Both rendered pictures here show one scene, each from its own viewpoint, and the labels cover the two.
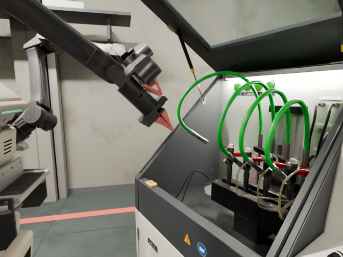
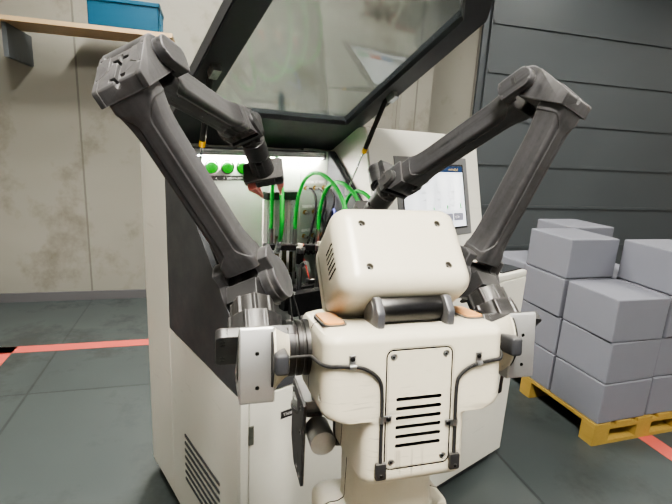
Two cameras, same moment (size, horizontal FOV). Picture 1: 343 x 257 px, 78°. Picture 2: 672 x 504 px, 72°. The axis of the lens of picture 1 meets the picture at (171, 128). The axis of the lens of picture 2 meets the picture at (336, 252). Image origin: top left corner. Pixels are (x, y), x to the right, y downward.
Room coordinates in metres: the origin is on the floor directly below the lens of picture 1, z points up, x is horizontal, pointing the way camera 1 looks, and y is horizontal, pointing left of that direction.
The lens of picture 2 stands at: (0.81, 1.31, 1.48)
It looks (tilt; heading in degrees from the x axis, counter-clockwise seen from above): 13 degrees down; 266
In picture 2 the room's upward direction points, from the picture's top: 3 degrees clockwise
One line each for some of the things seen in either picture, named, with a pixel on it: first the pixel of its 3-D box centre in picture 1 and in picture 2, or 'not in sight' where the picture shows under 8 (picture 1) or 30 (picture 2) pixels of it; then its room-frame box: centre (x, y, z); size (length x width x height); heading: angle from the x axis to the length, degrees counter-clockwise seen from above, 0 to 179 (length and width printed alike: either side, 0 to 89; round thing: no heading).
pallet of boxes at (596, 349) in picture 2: not in sight; (582, 314); (-0.95, -1.32, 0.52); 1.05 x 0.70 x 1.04; 104
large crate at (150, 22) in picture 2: not in sight; (127, 19); (2.18, -2.46, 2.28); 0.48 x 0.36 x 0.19; 12
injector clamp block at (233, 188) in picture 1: (253, 212); (325, 302); (0.73, -0.30, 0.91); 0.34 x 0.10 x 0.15; 35
